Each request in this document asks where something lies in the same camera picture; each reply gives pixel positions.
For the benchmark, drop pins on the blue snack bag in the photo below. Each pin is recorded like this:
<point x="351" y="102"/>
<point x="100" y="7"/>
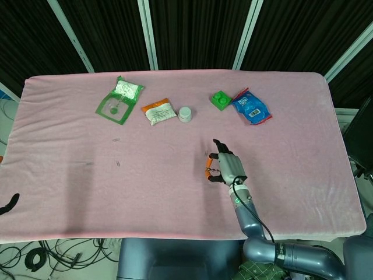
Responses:
<point x="252" y="109"/>

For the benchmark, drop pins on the black monitor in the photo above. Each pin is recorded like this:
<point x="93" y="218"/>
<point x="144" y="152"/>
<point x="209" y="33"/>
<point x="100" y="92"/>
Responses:
<point x="361" y="137"/>

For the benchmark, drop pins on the small white jar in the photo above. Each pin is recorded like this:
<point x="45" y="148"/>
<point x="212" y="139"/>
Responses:
<point x="185" y="113"/>

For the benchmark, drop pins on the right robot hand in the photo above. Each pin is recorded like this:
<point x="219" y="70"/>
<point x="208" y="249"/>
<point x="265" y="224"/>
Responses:
<point x="230" y="167"/>

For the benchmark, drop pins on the green plastic packet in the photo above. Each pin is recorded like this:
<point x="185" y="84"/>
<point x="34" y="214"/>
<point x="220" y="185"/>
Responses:
<point x="123" y="89"/>

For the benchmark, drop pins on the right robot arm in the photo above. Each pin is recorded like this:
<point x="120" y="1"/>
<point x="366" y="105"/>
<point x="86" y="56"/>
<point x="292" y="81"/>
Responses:
<point x="247" y="221"/>

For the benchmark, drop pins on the blue-grey robot torso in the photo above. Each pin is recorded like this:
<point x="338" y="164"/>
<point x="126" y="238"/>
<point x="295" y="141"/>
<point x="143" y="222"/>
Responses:
<point x="175" y="262"/>

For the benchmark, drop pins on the white frame post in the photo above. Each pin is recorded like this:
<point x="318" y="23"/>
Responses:
<point x="148" y="35"/>
<point x="73" y="38"/>
<point x="349" y="54"/>
<point x="8" y="91"/>
<point x="247" y="35"/>

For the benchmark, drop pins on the pink table cloth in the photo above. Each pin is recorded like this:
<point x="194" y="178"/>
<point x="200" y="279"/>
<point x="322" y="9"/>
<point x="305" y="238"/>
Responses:
<point x="175" y="189"/>

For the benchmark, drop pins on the silver magnetic ball chain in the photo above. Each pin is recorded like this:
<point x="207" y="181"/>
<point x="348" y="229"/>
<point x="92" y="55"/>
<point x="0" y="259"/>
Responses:
<point x="214" y="170"/>

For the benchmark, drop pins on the black pleated curtain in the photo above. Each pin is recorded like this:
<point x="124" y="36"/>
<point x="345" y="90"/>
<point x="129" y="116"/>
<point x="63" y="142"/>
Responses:
<point x="198" y="29"/>

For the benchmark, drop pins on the green checked cloth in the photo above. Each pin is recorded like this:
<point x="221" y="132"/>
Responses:
<point x="256" y="271"/>

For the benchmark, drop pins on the orange white powder packet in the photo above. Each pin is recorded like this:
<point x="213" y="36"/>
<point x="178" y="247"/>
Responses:
<point x="158" y="113"/>

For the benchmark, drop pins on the green toy brick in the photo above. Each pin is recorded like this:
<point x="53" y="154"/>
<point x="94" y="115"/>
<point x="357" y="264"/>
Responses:
<point x="220" y="100"/>

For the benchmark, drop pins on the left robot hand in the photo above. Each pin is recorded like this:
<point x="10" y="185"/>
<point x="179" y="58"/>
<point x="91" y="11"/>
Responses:
<point x="10" y="202"/>

